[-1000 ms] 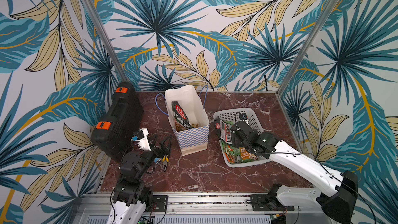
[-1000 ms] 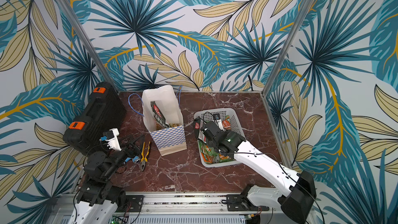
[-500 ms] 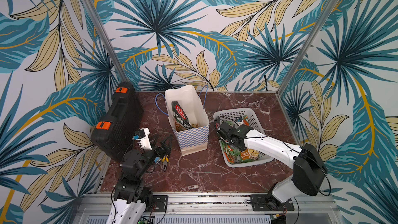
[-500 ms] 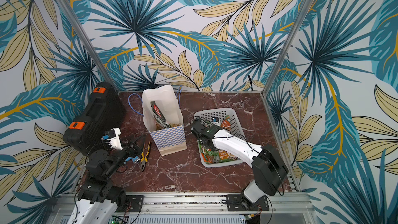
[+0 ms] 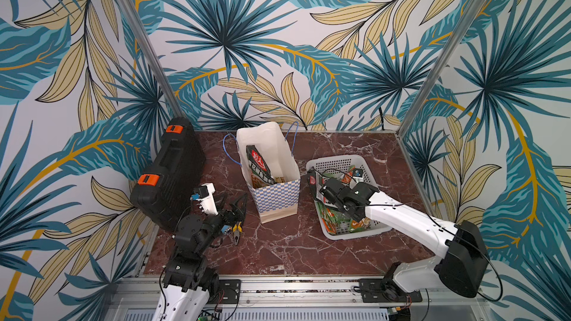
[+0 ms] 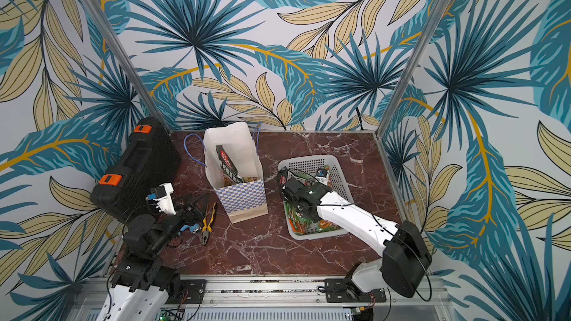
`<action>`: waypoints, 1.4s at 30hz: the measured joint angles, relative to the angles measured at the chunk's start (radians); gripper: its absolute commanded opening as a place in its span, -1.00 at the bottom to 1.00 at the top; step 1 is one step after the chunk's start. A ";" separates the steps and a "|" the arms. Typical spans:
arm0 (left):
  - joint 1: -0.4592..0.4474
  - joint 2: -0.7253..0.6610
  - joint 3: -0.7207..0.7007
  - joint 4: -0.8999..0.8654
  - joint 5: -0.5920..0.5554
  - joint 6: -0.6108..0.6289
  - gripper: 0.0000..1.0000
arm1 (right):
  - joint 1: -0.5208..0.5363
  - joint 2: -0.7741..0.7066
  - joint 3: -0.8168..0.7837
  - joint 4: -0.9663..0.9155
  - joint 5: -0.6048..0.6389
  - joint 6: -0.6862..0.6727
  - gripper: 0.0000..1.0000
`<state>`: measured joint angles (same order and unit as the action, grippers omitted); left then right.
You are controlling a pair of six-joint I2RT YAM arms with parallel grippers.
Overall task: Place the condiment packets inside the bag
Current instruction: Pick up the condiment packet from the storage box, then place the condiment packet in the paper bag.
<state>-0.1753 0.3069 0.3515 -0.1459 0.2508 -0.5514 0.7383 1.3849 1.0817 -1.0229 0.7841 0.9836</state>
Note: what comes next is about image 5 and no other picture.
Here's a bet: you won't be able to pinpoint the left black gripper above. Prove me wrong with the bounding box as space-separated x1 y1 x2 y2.
198 192 249 255

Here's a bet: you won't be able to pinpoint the white plastic basket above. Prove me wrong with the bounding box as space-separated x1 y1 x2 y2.
306 155 391 241

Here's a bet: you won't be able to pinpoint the dark green red packet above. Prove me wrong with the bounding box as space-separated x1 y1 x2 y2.
246 145 276 189

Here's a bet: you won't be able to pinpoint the dark packet with label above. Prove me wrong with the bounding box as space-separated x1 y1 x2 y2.
306 168 328 204

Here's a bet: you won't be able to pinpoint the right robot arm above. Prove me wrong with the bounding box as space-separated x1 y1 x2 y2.
319 178 491 298

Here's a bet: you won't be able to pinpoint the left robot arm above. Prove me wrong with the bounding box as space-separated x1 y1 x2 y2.
153 194 248 320

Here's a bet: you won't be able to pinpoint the green red flat packet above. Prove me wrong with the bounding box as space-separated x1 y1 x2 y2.
341 166 364 187

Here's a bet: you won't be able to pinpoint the green orange packet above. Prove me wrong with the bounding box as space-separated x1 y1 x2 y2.
317 203 351 236

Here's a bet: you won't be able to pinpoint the yellow black pliers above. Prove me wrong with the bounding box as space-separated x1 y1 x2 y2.
232 221 242 246

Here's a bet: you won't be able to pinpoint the black tool case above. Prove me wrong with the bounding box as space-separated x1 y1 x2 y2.
130 117 206 233

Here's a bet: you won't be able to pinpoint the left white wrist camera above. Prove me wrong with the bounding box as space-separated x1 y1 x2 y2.
190 183 218 215

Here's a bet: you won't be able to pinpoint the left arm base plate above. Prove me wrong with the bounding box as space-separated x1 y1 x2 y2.
209 279 242 305

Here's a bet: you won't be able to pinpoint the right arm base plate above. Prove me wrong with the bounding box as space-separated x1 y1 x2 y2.
356 279 423 306

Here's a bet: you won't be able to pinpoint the aluminium rail frame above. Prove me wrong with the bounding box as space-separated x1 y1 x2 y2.
104 275 487 321

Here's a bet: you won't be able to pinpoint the left metal corner post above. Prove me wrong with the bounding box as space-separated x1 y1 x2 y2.
116 0 186 117

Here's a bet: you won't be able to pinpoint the metal corner post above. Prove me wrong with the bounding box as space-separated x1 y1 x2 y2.
396 0 486 141
116 0 186 117

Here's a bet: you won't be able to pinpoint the right metal corner post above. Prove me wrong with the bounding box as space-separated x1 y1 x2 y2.
396 0 486 141

